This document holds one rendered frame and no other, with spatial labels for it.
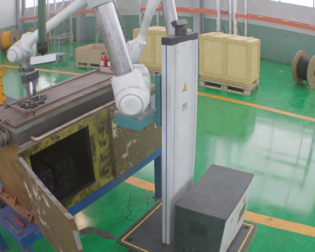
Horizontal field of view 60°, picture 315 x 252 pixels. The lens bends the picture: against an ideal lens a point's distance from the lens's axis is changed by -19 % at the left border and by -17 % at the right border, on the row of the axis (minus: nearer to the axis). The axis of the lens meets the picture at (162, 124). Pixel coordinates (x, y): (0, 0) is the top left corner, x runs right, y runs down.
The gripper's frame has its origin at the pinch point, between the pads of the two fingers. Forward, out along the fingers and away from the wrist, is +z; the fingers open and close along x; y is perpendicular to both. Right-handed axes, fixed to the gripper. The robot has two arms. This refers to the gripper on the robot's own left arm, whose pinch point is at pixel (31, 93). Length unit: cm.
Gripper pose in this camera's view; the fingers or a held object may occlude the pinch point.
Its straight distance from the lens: 191.1
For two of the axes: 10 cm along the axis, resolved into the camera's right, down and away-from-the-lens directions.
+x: 3.1, -3.8, 8.7
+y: 9.5, 1.2, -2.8
